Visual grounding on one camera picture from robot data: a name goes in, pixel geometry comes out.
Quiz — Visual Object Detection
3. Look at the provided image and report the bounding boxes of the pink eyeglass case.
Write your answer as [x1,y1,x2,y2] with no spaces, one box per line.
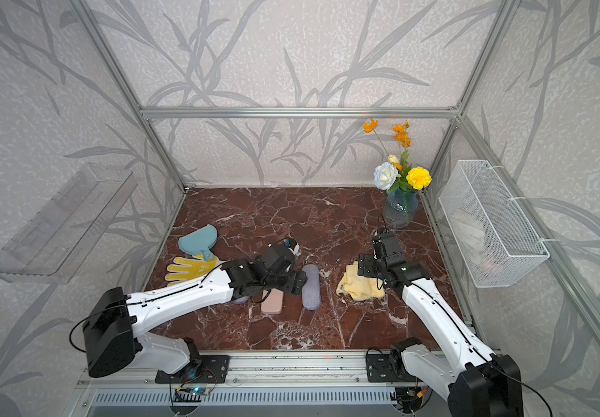
[261,289,284,316]

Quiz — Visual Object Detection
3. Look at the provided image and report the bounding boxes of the yellow microfiber cloth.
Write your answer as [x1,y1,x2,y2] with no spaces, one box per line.
[336,262,385,302]

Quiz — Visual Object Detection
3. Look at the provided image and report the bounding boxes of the blue-grey fabric eyeglass case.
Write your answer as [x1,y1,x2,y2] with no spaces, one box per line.
[233,296,250,305]

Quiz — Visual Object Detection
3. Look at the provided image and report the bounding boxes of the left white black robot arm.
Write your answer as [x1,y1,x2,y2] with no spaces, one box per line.
[81,238,307,378]

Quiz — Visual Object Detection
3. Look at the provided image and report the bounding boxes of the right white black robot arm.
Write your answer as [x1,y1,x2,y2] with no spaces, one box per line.
[357,228,524,416]

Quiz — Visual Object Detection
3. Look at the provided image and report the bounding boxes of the glass flower vase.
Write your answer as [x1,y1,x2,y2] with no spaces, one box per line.
[383,189,419,229]

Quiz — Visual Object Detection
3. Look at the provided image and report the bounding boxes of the yellow white work glove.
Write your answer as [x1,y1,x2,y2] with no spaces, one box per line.
[165,255,221,286]

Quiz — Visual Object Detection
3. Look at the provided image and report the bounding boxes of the artificial flower bouquet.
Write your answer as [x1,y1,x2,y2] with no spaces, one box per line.
[374,121,432,195]

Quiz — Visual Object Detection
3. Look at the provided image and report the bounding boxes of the white items in basket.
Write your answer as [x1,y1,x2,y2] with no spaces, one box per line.
[449,208,485,252]

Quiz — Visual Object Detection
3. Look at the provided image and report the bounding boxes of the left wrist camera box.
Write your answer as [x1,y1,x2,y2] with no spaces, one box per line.
[282,237,301,257]

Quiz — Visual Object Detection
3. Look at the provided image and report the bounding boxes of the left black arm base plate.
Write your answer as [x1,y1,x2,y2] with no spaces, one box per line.
[154,354,231,385]

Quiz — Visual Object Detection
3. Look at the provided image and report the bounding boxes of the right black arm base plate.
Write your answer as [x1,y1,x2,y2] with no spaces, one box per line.
[365,349,416,383]

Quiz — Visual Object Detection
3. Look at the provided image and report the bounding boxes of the aluminium front rail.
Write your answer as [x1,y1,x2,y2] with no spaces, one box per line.
[74,350,515,391]

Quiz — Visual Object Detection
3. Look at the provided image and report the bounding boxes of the white wire mesh basket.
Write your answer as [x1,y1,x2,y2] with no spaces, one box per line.
[439,160,550,288]

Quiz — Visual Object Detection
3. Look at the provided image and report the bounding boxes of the clear acrylic wall shelf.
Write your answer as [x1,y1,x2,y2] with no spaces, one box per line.
[0,163,138,284]

